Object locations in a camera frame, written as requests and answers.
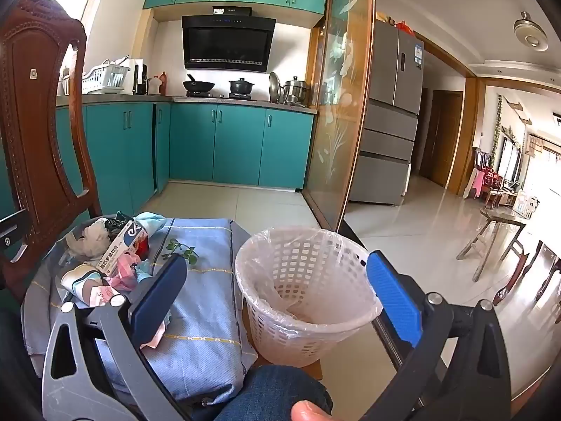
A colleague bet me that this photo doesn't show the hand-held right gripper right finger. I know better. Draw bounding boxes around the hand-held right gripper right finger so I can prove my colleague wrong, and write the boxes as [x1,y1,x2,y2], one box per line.
[366,250,513,421]

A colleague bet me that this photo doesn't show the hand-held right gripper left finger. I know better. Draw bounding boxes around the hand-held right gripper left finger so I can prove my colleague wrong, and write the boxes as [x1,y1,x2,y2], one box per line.
[41,253,194,421]

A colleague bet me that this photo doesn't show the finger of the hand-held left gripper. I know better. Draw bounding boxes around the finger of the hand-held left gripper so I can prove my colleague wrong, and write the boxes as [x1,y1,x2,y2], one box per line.
[0,209,32,257]

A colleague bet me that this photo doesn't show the pink wrapper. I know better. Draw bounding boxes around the pink wrapper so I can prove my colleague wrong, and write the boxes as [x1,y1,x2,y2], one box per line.
[105,259,150,290]

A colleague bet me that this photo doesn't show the green leaf sprig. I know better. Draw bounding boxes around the green leaf sprig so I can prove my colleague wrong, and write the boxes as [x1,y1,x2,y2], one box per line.
[161,239,199,266]

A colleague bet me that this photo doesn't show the blue and white medicine box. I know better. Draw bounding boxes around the blue and white medicine box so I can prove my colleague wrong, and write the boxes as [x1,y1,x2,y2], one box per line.
[95,223,152,273]

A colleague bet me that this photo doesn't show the white mesh wastebasket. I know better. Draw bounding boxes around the white mesh wastebasket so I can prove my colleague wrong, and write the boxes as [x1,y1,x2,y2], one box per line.
[234,226,384,368]

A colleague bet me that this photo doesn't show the person's right hand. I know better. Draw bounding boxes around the person's right hand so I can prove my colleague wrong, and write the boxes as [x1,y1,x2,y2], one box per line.
[290,400,334,421]

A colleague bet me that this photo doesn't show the blue tablecloth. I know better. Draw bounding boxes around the blue tablecloth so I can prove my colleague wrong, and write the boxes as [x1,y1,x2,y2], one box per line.
[22,217,259,406]

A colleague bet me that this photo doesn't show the blue face mask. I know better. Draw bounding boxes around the blue face mask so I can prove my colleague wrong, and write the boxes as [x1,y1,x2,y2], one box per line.
[134,212,167,246]

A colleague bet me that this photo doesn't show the small crumpled white tissue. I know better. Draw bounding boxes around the small crumpled white tissue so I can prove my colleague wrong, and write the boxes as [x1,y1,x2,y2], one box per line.
[66,221,110,257]

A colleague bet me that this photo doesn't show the clear plastic bin liner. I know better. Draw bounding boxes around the clear plastic bin liner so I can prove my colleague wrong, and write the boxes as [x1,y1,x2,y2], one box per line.
[234,226,384,329]

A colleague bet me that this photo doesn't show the dark green packet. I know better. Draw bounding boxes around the dark green packet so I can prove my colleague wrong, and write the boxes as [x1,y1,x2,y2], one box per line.
[103,214,134,233]

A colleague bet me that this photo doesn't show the carved wooden chair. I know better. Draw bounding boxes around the carved wooden chair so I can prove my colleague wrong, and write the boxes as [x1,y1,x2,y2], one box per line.
[0,0,103,303]

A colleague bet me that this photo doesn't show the person's jeans leg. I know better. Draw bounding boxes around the person's jeans leg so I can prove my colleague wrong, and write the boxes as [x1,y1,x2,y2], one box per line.
[206,365,334,421]

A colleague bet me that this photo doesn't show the pink cloth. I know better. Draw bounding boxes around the pink cloth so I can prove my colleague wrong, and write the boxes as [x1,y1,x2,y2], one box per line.
[470,169,487,198]

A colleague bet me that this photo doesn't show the dark wooden dining chair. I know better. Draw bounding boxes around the dark wooden dining chair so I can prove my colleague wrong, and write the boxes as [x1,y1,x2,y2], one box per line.
[493,239,561,305]

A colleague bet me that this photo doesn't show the grey refrigerator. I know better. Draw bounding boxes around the grey refrigerator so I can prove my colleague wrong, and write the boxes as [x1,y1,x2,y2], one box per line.
[348,20,425,206]

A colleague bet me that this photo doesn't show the brown wooden door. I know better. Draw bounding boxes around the brown wooden door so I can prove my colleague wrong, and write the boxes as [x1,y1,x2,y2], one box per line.
[418,90,464,189]

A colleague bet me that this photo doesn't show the teal lower kitchen cabinets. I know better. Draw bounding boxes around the teal lower kitchen cabinets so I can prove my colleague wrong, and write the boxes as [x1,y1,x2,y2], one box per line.
[0,100,317,220]

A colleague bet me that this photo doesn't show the white dish rack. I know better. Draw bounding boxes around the white dish rack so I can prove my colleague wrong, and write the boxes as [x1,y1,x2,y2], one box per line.
[81,64,131,95]

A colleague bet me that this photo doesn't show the frosted glass sliding door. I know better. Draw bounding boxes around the frosted glass sliding door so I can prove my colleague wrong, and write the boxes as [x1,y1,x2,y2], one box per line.
[302,0,378,233]

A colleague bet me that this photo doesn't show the green vine garland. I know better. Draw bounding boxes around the green vine garland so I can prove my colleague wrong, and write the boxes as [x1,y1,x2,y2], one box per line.
[491,94,505,167]

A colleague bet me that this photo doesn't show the white kitchen appliance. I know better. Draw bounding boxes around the white kitchen appliance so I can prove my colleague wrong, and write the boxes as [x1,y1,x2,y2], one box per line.
[130,58,144,95]

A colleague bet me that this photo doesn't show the gas stove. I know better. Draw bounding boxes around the gas stove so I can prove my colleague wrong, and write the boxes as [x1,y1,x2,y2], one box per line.
[184,91,255,99]

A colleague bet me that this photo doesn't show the black wok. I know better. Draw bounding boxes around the black wok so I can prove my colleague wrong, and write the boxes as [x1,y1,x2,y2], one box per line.
[182,74,216,94]

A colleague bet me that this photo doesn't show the steel stockpot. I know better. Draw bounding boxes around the steel stockpot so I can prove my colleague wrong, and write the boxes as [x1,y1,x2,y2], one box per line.
[283,76,311,106]

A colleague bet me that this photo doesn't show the black cooking pot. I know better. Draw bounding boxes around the black cooking pot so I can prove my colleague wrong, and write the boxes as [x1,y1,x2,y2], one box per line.
[228,78,255,96]

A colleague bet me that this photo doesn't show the black range hood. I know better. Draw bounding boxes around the black range hood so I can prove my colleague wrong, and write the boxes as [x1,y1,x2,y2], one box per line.
[182,6,277,74]

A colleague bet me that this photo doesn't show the ceiling fan light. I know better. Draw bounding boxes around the ceiling fan light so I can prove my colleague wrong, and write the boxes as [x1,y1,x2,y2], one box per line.
[514,11,549,51]

